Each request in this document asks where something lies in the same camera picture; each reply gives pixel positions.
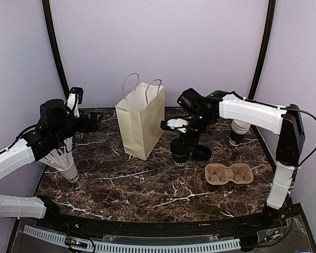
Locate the black corner post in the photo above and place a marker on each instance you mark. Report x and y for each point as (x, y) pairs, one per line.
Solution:
(263, 48)
(54, 47)

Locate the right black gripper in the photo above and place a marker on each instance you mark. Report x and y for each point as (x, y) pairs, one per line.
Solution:
(194, 141)

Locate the stack of black coffee lids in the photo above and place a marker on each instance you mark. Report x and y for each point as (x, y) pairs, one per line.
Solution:
(201, 153)

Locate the right black corner post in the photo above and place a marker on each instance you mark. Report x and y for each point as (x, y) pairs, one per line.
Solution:
(263, 48)

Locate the cream paper bag with handles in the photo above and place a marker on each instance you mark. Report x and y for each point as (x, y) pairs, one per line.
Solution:
(139, 116)

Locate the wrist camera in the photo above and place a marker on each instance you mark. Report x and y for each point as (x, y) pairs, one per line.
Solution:
(174, 124)
(75, 98)

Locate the stack of white paper cups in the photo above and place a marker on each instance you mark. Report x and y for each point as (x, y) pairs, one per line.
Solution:
(238, 131)

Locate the brown pulp cup carrier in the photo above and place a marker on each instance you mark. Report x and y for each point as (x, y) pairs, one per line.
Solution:
(219, 174)

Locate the white cup holding straws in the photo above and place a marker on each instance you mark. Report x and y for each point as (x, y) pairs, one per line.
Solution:
(70, 173)

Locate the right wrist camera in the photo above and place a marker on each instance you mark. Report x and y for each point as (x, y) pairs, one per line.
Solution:
(174, 124)

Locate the single black paper coffee cup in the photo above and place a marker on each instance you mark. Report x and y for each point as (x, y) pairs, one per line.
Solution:
(180, 160)

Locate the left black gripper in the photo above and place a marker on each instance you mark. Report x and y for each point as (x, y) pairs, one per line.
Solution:
(94, 125)

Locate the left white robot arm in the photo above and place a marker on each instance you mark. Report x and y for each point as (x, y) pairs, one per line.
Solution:
(59, 121)

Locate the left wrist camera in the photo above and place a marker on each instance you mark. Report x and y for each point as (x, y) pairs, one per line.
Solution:
(75, 98)

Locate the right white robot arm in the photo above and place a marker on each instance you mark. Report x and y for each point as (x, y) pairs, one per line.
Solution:
(284, 121)

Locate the grey slotted cable duct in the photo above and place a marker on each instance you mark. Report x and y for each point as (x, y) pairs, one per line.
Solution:
(132, 244)

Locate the left black corner post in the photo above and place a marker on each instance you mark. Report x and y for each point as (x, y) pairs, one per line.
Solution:
(54, 47)

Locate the black front frame rail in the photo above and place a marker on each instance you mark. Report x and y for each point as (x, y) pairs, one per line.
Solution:
(223, 227)

